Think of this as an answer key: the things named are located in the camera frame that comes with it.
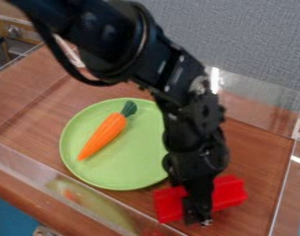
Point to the red plastic block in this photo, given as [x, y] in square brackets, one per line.
[171, 207]

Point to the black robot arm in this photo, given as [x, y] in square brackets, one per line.
[107, 42]

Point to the orange toy carrot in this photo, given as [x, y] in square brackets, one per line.
[107, 131]

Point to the wooden cabinet with knob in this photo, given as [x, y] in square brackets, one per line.
[19, 37]

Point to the green round plate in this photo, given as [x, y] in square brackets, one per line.
[128, 162]

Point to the clear acrylic tray enclosure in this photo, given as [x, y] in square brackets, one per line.
[40, 98]

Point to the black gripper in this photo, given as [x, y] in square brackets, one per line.
[189, 168]

